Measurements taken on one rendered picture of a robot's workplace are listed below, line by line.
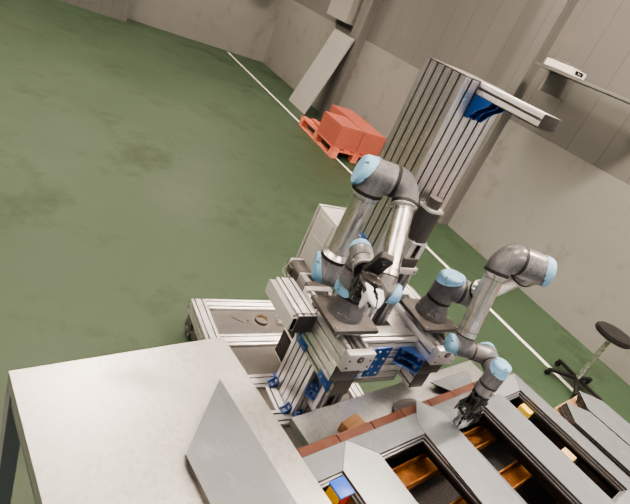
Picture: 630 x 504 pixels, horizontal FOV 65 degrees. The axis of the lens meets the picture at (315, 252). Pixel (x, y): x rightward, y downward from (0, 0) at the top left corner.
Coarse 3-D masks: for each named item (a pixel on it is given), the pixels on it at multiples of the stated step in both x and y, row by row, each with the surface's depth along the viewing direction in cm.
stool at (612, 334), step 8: (600, 328) 414; (608, 328) 418; (616, 328) 426; (608, 336) 406; (616, 336) 410; (624, 336) 417; (608, 344) 419; (616, 344) 403; (624, 344) 403; (600, 352) 424; (560, 360) 460; (592, 360) 428; (552, 368) 441; (568, 368) 450; (584, 368) 433; (568, 376) 439; (576, 376) 439; (576, 384) 430; (584, 384) 435; (576, 392) 421; (592, 392) 431
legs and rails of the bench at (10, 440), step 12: (12, 408) 120; (12, 420) 125; (0, 432) 130; (12, 432) 127; (0, 444) 131; (12, 444) 130; (0, 456) 131; (12, 456) 132; (24, 456) 112; (0, 468) 133; (12, 468) 135; (0, 480) 135; (12, 480) 138; (0, 492) 138
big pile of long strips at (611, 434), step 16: (576, 400) 262; (592, 400) 259; (576, 416) 240; (592, 416) 245; (608, 416) 251; (592, 432) 233; (608, 432) 238; (624, 432) 244; (608, 448) 227; (624, 448) 232; (624, 464) 221
